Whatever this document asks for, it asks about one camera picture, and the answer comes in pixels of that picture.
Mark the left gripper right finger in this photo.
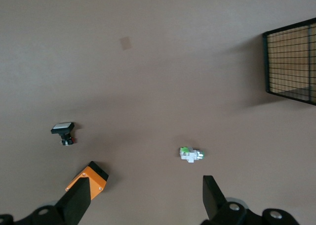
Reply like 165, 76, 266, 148
201, 175, 258, 225

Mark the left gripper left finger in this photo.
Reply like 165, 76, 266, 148
32, 177, 92, 225

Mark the orange button box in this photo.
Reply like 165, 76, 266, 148
65, 161, 110, 201

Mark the green push button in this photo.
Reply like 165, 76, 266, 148
179, 146, 206, 164

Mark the black square white button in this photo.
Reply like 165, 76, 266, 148
50, 121, 77, 147

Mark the brown tape patch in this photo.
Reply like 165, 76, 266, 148
119, 37, 133, 50

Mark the black wire rack wooden top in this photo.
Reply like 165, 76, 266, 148
262, 17, 316, 107

